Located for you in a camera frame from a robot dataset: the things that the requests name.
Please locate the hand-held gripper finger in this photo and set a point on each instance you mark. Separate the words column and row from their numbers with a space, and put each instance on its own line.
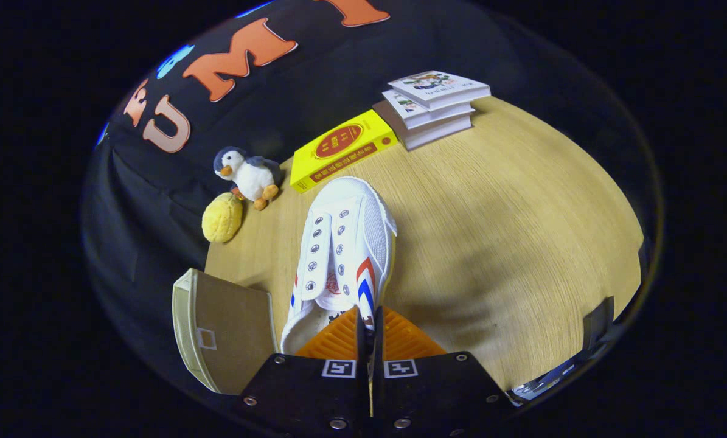
column 378, row 383
column 363, row 389

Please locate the beige fabric storage box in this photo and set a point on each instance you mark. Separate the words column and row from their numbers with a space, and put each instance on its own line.
column 235, row 328

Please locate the white canvas shoe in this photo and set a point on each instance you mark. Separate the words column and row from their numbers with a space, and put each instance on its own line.
column 363, row 219

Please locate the yellow round plush toy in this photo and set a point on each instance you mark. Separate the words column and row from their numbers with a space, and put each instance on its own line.
column 222, row 219

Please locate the yellow book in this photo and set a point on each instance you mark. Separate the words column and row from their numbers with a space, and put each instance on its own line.
column 339, row 149

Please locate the penguin plush toy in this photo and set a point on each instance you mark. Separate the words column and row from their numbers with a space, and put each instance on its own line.
column 253, row 177

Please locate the white floral cover book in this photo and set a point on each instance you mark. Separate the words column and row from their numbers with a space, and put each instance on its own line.
column 439, row 85

